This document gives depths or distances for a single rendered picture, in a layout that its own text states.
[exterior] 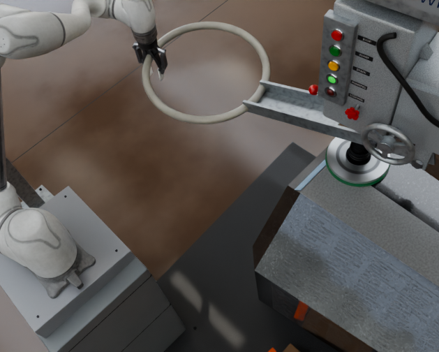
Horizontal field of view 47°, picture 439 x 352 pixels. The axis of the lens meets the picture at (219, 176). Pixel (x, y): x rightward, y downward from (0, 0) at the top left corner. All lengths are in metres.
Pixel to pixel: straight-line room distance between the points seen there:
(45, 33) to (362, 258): 1.15
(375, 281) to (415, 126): 0.55
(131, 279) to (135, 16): 0.89
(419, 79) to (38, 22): 0.95
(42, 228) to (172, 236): 1.23
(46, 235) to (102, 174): 1.46
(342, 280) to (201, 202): 1.20
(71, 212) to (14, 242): 0.36
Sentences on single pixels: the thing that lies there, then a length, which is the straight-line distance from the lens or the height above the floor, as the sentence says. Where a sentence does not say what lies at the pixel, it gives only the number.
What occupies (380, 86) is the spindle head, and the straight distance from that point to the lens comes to 1.33.
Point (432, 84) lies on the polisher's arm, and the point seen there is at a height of 1.43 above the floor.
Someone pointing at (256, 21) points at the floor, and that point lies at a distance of 3.57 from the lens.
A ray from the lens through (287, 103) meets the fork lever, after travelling 1.82.
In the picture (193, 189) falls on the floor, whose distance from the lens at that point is 2.78.
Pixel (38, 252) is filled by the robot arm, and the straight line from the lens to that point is 1.56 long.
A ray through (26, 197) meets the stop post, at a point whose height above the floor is 0.18.
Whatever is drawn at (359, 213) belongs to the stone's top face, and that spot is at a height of 0.87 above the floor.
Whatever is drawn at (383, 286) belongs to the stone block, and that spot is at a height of 0.79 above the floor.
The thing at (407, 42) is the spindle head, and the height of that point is 1.55.
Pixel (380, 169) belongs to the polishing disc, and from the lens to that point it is 1.77.
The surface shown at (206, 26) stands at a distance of 2.09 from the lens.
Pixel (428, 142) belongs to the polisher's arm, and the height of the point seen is 1.25.
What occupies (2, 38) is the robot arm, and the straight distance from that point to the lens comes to 1.36.
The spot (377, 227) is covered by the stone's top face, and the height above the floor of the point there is 0.87.
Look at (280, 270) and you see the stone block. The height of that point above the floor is 0.66.
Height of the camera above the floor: 2.38
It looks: 58 degrees down
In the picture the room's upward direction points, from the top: 12 degrees counter-clockwise
